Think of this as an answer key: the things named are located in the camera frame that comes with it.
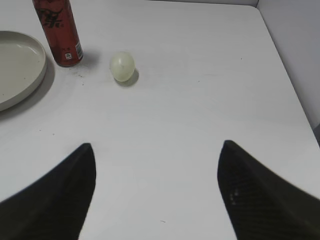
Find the beige round plate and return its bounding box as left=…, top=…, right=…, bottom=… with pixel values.
left=0, top=30, right=47, bottom=111

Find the red soda can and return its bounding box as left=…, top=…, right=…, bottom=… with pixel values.
left=32, top=0, right=84, bottom=67

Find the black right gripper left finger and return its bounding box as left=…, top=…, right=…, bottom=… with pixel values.
left=0, top=143, right=97, bottom=240

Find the pale white egg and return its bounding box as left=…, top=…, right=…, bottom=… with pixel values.
left=109, top=51, right=136, bottom=82

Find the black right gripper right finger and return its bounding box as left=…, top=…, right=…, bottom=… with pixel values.
left=217, top=140, right=320, bottom=240

